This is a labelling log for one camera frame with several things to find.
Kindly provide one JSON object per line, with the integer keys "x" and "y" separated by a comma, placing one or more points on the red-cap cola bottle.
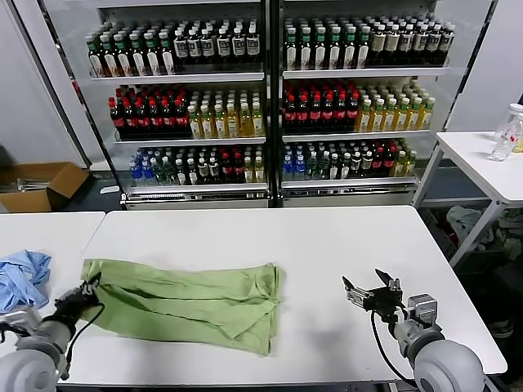
{"x": 226, "y": 172}
{"x": 181, "y": 120}
{"x": 352, "y": 115}
{"x": 118, "y": 121}
{"x": 130, "y": 121}
{"x": 290, "y": 116}
{"x": 390, "y": 166}
{"x": 238, "y": 172}
{"x": 168, "y": 121}
{"x": 378, "y": 166}
{"x": 302, "y": 116}
{"x": 155, "y": 121}
{"x": 143, "y": 121}
{"x": 314, "y": 116}
{"x": 327, "y": 116}
{"x": 340, "y": 115}

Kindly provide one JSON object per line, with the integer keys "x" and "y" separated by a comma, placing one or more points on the light green shirt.
{"x": 184, "y": 302}

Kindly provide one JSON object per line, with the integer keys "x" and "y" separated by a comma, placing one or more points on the clear white-cap plastic bottle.
{"x": 514, "y": 120}

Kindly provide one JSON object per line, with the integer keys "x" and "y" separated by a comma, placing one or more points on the green-cap dark tea bottle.
{"x": 305, "y": 53}
{"x": 97, "y": 61}
{"x": 167, "y": 59}
{"x": 320, "y": 52}
{"x": 124, "y": 61}
{"x": 334, "y": 52}
{"x": 349, "y": 52}
{"x": 110, "y": 61}
{"x": 139, "y": 60}
{"x": 153, "y": 59}
{"x": 363, "y": 51}
{"x": 291, "y": 53}

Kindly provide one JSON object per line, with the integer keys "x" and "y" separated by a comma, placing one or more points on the black shoe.
{"x": 501, "y": 328}

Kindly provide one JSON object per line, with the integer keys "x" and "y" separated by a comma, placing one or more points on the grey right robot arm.
{"x": 445, "y": 363}

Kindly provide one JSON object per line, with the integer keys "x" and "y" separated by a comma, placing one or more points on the yellow tea bottle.
{"x": 402, "y": 119}
{"x": 232, "y": 126}
{"x": 258, "y": 172}
{"x": 415, "y": 118}
{"x": 399, "y": 166}
{"x": 245, "y": 125}
{"x": 389, "y": 119}
{"x": 257, "y": 125}
{"x": 195, "y": 126}
{"x": 427, "y": 118}
{"x": 376, "y": 120}
{"x": 207, "y": 126}
{"x": 220, "y": 126}
{"x": 248, "y": 172}
{"x": 363, "y": 120}
{"x": 410, "y": 166}

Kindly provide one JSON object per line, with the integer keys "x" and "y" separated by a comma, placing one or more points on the beverage cooler cabinet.
{"x": 196, "y": 200}
{"x": 347, "y": 198}

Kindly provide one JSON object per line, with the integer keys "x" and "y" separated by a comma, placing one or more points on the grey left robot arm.
{"x": 37, "y": 367}

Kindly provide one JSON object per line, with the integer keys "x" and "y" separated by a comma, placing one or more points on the small white flat object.
{"x": 109, "y": 190}

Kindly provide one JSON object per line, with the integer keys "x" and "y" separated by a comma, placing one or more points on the white side table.
{"x": 470, "y": 151}

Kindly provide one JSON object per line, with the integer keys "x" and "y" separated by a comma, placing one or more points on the yellowish plastic bottle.
{"x": 519, "y": 145}

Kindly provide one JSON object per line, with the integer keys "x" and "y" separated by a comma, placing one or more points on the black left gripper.
{"x": 75, "y": 304}

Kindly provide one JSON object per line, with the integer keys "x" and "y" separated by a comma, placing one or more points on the pale green cloth pile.
{"x": 510, "y": 245}

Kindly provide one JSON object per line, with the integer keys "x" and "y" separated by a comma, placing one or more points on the beige-label dark drink bottle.
{"x": 434, "y": 41}
{"x": 378, "y": 43}
{"x": 392, "y": 42}
{"x": 420, "y": 41}
{"x": 447, "y": 41}
{"x": 406, "y": 42}

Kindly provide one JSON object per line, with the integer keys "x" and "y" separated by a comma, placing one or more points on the white-cap dark drink bottle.
{"x": 181, "y": 49}
{"x": 181, "y": 173}
{"x": 367, "y": 167}
{"x": 192, "y": 173}
{"x": 334, "y": 167}
{"x": 203, "y": 173}
{"x": 224, "y": 47}
{"x": 253, "y": 45}
{"x": 238, "y": 46}
{"x": 215, "y": 173}
{"x": 195, "y": 48}
{"x": 356, "y": 167}
{"x": 209, "y": 47}
{"x": 345, "y": 167}

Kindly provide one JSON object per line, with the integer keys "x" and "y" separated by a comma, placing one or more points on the white cooler shelf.
{"x": 184, "y": 142}
{"x": 347, "y": 183}
{"x": 184, "y": 78}
{"x": 196, "y": 188}
{"x": 359, "y": 136}
{"x": 367, "y": 74}

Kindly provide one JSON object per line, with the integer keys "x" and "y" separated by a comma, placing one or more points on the grey white cloth pile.
{"x": 466, "y": 224}

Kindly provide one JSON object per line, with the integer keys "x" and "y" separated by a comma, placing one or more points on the open cardboard box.
{"x": 24, "y": 202}

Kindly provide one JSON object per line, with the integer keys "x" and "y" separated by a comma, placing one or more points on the green-tinted water bottle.
{"x": 160, "y": 173}
{"x": 170, "y": 173}
{"x": 324, "y": 167}
{"x": 312, "y": 168}

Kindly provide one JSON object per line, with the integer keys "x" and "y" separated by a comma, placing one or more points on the open glass cooler door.
{"x": 63, "y": 81}
{"x": 470, "y": 41}

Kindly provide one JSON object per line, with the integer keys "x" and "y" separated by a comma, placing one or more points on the blue water bottle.
{"x": 148, "y": 173}
{"x": 288, "y": 168}
{"x": 135, "y": 173}
{"x": 300, "y": 168}

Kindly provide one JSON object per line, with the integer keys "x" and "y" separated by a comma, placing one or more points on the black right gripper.
{"x": 384, "y": 300}

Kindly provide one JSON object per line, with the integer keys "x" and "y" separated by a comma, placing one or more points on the metal rods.
{"x": 28, "y": 184}

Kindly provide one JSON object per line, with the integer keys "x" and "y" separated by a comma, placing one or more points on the light blue crumpled cloth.
{"x": 20, "y": 277}

